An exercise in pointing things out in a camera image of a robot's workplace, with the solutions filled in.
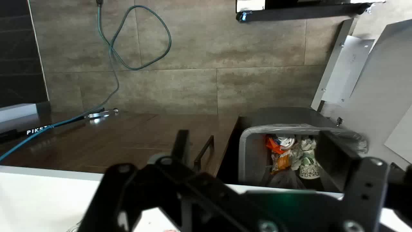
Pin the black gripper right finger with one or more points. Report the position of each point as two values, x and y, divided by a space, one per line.
364 194

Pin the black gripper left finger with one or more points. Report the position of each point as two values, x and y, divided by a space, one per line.
142 189

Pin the grey trash bin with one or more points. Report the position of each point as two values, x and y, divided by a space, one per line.
252 146

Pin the crumpled white cup trash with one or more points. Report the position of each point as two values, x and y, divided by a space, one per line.
308 162

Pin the orange wrapper trash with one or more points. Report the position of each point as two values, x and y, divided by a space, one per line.
277 150

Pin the open cabinet door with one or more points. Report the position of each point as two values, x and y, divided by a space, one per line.
377 85

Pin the black metal bar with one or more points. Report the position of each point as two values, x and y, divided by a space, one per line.
296 12

